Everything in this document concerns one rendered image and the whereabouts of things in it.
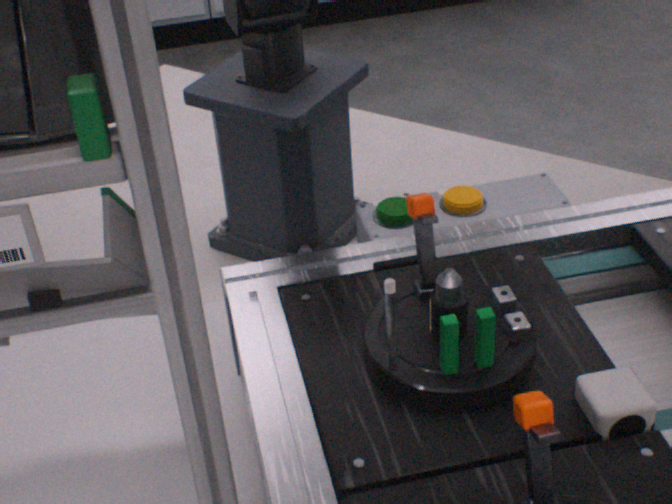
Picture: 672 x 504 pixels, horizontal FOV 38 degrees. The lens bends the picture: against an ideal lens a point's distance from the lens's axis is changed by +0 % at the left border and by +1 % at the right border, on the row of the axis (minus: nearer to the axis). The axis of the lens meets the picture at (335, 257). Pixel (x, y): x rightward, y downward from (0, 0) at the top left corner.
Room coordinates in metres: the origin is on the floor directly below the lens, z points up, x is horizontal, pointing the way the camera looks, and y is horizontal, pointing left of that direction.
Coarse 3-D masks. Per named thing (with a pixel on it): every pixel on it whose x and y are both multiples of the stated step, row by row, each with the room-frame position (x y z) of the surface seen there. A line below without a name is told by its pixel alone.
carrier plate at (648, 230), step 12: (636, 228) 0.74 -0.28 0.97; (648, 228) 0.74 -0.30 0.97; (660, 228) 0.74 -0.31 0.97; (636, 240) 0.74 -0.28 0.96; (648, 240) 0.72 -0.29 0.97; (660, 240) 0.72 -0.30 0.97; (648, 252) 0.71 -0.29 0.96; (660, 252) 0.70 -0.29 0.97; (660, 264) 0.69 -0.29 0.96; (660, 276) 0.69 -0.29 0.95
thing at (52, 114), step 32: (0, 0) 0.40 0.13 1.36; (32, 0) 0.41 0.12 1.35; (64, 0) 0.47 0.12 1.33; (0, 32) 0.39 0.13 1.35; (32, 32) 0.40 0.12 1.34; (64, 32) 0.45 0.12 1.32; (0, 64) 0.39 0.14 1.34; (32, 64) 0.39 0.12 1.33; (64, 64) 0.44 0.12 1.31; (96, 64) 0.50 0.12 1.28; (0, 96) 0.38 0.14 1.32; (32, 96) 0.38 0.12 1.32; (64, 96) 0.43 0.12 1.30; (0, 128) 0.38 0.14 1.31; (32, 128) 0.37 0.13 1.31; (64, 128) 0.41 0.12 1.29
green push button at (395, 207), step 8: (384, 200) 0.82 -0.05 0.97; (392, 200) 0.82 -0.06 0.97; (400, 200) 0.82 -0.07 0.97; (376, 208) 0.81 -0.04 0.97; (384, 208) 0.81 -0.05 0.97; (392, 208) 0.81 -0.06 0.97; (400, 208) 0.80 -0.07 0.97; (376, 216) 0.81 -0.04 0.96; (384, 216) 0.80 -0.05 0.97; (392, 216) 0.79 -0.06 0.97; (400, 216) 0.79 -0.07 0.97; (408, 216) 0.79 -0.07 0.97; (392, 224) 0.79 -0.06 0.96; (400, 224) 0.79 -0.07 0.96
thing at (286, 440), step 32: (256, 320) 0.67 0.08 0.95; (256, 352) 0.62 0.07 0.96; (288, 352) 0.61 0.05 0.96; (256, 384) 0.58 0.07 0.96; (288, 384) 0.58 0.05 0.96; (256, 416) 0.54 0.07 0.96; (288, 416) 0.54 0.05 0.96; (256, 448) 0.58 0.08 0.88; (288, 448) 0.51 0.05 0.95; (320, 448) 0.50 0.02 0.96; (288, 480) 0.48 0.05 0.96; (320, 480) 0.47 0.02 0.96
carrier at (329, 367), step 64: (512, 256) 0.71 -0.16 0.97; (320, 320) 0.64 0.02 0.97; (384, 320) 0.61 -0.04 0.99; (448, 320) 0.55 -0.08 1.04; (512, 320) 0.58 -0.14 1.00; (576, 320) 0.62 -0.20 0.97; (320, 384) 0.56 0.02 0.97; (384, 384) 0.55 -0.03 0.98; (448, 384) 0.53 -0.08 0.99; (512, 384) 0.54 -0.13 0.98; (576, 384) 0.53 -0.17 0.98; (640, 384) 0.52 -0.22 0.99; (384, 448) 0.49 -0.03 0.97; (448, 448) 0.49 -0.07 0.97; (512, 448) 0.48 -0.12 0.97
